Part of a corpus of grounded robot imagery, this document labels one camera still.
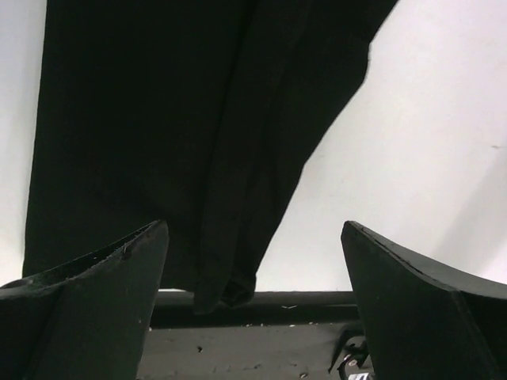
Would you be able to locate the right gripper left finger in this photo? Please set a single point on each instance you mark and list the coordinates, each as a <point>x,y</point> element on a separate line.
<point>87,318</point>

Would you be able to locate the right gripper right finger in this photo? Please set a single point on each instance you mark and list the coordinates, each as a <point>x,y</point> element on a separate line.
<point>423,319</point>

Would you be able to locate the black t shirt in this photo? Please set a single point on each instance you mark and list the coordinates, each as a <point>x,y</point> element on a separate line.
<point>198,113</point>

